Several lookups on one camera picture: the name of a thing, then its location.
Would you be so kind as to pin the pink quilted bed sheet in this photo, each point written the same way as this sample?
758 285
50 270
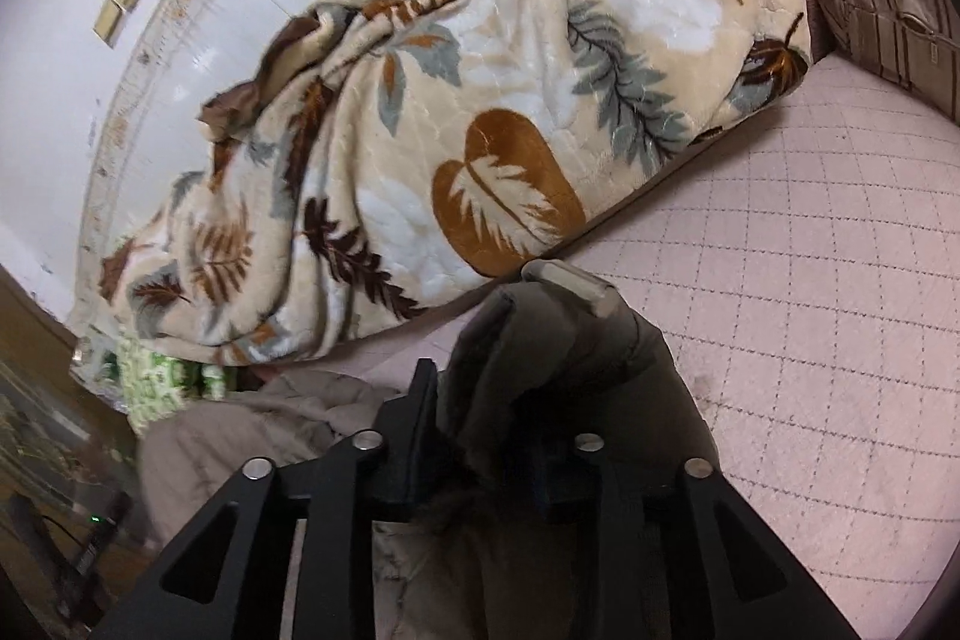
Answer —
787 310

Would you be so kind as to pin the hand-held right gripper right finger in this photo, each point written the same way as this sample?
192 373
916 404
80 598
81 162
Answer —
551 482

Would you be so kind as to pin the green checked quilt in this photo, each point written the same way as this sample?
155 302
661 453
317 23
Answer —
161 385

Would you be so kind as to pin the leaf print fleece blanket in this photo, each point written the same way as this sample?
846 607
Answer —
450 108

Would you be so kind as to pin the black electronic box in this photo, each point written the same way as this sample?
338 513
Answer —
97 542

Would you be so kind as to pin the dark glass cabinet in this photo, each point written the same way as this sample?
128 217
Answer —
45 430

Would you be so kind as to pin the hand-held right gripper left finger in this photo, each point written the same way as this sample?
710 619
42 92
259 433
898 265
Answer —
409 452

